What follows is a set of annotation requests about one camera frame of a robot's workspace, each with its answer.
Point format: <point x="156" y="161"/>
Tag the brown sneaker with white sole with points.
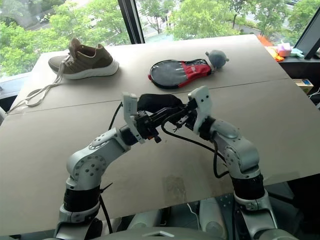
<point x="85" y="62"/>

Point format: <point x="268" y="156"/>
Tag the silver robot torso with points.
<point x="162" y="233"/>

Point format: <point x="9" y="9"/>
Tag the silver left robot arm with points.
<point x="86" y="166"/>

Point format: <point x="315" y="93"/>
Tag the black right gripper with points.
<point x="191" y="117"/>

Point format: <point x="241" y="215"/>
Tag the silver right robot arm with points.
<point x="241" y="152"/>

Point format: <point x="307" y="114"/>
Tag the red and black paddle case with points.
<point x="178" y="73"/>

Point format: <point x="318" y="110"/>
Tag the white robot leg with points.
<point x="145" y="220"/>
<point x="213" y="216"/>

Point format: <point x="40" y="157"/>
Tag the dark side shelf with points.
<point x="297" y="67"/>

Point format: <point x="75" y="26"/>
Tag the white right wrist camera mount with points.
<point x="202" y="100"/>

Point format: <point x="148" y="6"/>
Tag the cardboard box with blue print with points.
<point x="303" y="85"/>

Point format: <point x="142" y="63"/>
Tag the teal plastic toy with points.
<point x="297" y="53"/>

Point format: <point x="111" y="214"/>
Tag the black slanted window frame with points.
<point x="308" y="37"/>

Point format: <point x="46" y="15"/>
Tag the black window frame post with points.
<point x="131" y="21"/>

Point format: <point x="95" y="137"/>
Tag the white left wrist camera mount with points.
<point x="130" y="110"/>

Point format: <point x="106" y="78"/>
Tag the grey plush ball toy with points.
<point x="217" y="58"/>

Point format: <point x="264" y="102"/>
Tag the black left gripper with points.
<point x="146" y="127"/>

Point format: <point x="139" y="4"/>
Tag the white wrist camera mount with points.
<point x="130" y="110"/>
<point x="202" y="100"/>

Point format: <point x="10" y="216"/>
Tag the pink box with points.
<point x="283" y="50"/>

